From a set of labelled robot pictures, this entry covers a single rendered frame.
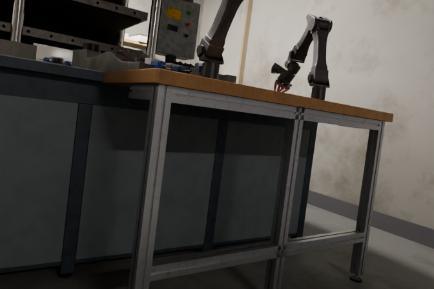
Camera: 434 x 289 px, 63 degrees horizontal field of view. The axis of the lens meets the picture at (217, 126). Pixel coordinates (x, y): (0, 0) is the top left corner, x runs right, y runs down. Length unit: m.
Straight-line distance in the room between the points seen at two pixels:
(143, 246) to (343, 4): 2.80
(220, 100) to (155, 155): 0.27
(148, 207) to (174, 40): 1.69
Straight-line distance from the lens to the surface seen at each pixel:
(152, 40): 2.34
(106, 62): 1.56
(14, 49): 1.54
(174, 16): 2.58
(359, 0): 3.31
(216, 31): 1.26
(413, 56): 2.93
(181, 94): 1.02
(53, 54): 2.23
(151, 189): 1.02
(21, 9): 2.21
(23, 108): 1.39
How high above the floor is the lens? 0.70
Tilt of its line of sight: 2 degrees down
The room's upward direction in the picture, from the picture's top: 7 degrees clockwise
